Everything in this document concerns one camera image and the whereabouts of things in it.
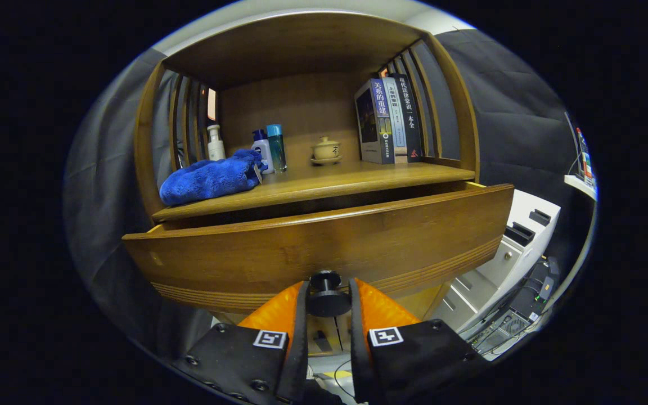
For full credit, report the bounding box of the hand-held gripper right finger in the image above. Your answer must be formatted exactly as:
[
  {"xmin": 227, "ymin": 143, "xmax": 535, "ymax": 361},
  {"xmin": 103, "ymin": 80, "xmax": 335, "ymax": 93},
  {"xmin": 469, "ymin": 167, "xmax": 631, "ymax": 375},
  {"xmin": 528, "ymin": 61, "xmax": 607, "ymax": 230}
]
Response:
[{"xmin": 348, "ymin": 277, "xmax": 491, "ymax": 405}]

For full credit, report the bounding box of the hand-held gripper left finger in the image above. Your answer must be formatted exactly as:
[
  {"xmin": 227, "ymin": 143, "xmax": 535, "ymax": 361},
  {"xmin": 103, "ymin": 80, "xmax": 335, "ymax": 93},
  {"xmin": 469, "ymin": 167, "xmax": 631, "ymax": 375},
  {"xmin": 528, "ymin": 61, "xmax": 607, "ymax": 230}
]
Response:
[{"xmin": 171, "ymin": 280, "xmax": 311, "ymax": 405}]

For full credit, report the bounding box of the wooden drawer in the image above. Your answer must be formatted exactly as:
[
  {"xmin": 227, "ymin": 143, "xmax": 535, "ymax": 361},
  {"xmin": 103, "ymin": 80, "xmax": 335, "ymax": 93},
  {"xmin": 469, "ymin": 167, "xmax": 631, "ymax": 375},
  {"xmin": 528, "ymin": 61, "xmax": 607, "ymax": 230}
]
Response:
[{"xmin": 122, "ymin": 181, "xmax": 515, "ymax": 317}]

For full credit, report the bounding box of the wooden countertop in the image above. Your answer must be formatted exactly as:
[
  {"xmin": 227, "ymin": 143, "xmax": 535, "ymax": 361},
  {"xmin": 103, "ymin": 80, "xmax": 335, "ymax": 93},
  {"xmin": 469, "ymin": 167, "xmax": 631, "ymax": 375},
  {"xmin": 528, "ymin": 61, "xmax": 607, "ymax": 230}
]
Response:
[{"xmin": 152, "ymin": 160, "xmax": 462, "ymax": 222}]

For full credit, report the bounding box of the white drawer unit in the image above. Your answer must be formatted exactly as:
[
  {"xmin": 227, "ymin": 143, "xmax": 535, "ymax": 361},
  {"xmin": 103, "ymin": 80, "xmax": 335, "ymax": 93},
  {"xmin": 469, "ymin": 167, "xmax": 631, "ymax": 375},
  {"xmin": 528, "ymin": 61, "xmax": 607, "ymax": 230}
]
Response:
[{"xmin": 431, "ymin": 190, "xmax": 561, "ymax": 332}]

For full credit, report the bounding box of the wooden cabinet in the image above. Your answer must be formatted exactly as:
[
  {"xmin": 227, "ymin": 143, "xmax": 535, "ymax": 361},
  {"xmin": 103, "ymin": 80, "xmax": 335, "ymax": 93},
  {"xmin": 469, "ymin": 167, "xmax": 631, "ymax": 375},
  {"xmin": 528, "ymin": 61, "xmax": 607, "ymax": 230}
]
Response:
[{"xmin": 133, "ymin": 11, "xmax": 481, "ymax": 355}]

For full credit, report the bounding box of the black computer case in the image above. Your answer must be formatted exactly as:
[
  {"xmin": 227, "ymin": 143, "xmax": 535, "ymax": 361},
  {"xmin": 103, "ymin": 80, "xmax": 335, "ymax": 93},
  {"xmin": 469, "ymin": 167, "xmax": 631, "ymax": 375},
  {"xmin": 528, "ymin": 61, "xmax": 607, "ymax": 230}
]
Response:
[{"xmin": 470, "ymin": 256, "xmax": 561, "ymax": 355}]

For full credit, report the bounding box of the blue towel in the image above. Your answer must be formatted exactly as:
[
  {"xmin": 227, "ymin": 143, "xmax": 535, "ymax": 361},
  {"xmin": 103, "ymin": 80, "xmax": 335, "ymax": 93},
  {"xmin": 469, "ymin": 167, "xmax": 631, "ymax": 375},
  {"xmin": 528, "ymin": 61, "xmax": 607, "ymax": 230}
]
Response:
[{"xmin": 159, "ymin": 148, "xmax": 263, "ymax": 206}]

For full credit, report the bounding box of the beige lidded teacup with saucer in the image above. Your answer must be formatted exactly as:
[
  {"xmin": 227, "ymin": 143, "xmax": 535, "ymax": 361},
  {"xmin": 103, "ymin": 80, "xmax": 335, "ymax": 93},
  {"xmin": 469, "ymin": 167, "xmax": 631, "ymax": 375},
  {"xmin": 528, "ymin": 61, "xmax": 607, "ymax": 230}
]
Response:
[{"xmin": 310, "ymin": 136, "xmax": 344, "ymax": 166}]

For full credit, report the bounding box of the teal bottle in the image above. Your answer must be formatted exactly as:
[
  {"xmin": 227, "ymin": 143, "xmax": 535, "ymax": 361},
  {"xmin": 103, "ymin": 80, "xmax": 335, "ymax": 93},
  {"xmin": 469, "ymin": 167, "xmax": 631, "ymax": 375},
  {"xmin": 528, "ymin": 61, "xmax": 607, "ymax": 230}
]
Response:
[{"xmin": 266, "ymin": 124, "xmax": 288, "ymax": 173}]

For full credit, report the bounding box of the white bottle blue cap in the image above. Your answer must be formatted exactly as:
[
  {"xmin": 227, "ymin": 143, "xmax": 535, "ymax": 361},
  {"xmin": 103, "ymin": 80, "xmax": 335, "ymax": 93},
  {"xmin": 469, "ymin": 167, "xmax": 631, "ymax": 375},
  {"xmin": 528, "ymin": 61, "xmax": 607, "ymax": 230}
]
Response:
[{"xmin": 251, "ymin": 129, "xmax": 275, "ymax": 175}]

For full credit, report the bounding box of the white pump bottle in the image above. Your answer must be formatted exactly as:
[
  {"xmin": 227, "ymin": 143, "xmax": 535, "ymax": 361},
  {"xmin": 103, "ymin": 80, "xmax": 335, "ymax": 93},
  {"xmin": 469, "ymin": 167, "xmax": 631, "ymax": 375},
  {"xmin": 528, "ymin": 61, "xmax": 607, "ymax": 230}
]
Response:
[{"xmin": 207, "ymin": 124, "xmax": 227, "ymax": 161}]

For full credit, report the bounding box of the blue spine book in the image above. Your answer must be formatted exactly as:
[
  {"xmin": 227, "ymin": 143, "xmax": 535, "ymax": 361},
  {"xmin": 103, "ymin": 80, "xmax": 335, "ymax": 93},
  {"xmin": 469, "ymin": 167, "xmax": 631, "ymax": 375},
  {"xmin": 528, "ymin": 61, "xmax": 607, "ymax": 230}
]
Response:
[{"xmin": 354, "ymin": 78, "xmax": 395, "ymax": 165}]

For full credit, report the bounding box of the pale spine book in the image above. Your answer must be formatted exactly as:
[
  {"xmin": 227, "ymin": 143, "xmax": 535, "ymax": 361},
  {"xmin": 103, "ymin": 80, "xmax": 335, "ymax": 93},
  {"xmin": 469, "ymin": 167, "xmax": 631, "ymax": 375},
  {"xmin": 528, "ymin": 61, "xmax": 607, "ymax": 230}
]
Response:
[{"xmin": 381, "ymin": 76, "xmax": 409, "ymax": 164}]

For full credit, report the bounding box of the black spine book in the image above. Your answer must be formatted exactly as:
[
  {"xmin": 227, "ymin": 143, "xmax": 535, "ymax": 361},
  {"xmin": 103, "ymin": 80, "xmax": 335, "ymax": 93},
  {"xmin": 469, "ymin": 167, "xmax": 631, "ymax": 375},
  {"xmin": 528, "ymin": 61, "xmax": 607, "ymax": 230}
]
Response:
[{"xmin": 390, "ymin": 73, "xmax": 423, "ymax": 163}]

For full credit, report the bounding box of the white side table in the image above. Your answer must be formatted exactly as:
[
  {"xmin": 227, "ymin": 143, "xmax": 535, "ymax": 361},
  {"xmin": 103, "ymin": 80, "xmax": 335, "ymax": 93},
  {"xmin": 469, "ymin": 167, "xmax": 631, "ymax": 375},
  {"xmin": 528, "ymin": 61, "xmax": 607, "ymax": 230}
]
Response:
[{"xmin": 549, "ymin": 174, "xmax": 599, "ymax": 316}]

